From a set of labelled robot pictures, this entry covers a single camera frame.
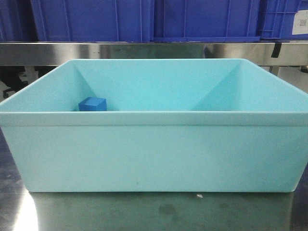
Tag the blue cube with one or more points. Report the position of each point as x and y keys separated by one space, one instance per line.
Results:
x=93 y=104

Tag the light blue plastic tub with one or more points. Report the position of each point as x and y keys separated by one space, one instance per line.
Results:
x=171 y=125

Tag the blue crate behind middle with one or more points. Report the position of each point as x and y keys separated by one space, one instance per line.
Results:
x=206 y=20

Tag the blue crate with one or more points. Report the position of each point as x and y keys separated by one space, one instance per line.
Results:
x=276 y=18
x=94 y=20
x=206 y=20

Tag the blue crate behind left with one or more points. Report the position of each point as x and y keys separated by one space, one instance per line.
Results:
x=94 y=20

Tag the black tape strip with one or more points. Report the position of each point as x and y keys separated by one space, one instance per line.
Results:
x=276 y=50

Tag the blue crate behind right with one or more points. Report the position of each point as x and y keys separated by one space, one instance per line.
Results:
x=276 y=18

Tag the white QR label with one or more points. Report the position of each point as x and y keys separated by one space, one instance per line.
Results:
x=300 y=25

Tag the steel shelf rail behind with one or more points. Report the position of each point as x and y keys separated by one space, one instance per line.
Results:
x=293 y=53

